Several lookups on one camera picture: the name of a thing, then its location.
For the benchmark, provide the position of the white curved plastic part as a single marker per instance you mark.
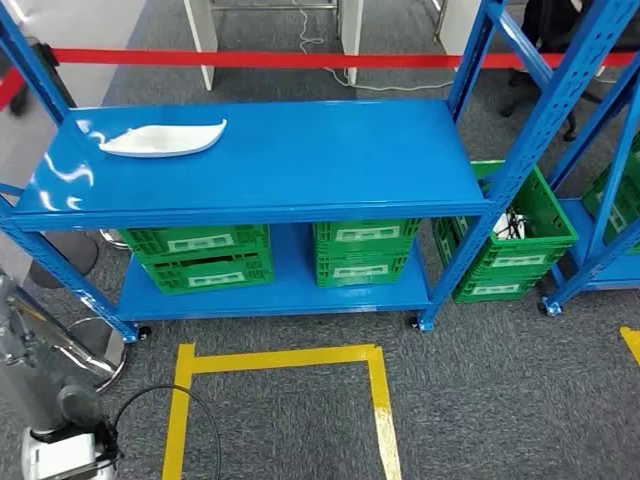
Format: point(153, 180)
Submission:
point(164, 140)

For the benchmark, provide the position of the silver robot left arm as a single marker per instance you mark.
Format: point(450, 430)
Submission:
point(30, 371)

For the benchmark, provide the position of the blue metal shelf rack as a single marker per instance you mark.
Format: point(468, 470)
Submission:
point(570, 289)
point(300, 159)

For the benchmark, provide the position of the red barrier belt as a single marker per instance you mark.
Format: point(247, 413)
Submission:
point(250, 60)

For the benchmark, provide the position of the white power strip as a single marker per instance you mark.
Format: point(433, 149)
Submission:
point(503, 228)

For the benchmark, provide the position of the white desk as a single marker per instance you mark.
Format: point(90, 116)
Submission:
point(202, 40)
point(457, 26)

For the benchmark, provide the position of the black office chair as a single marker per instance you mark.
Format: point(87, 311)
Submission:
point(570, 122)

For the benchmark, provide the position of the person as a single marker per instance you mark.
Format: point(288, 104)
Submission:
point(550, 23)

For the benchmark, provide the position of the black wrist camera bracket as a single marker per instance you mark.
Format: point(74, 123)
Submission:
point(107, 440)

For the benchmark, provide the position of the black stanchion post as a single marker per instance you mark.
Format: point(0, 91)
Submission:
point(48, 55)

